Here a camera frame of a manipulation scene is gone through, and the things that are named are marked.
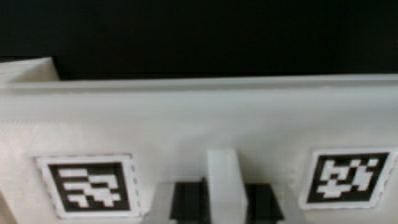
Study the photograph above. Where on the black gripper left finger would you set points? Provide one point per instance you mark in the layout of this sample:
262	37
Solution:
191	203

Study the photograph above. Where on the white cabinet body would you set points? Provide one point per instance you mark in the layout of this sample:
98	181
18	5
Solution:
29	71

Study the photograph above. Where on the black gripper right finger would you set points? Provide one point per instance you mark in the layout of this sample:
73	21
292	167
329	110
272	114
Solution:
263	210

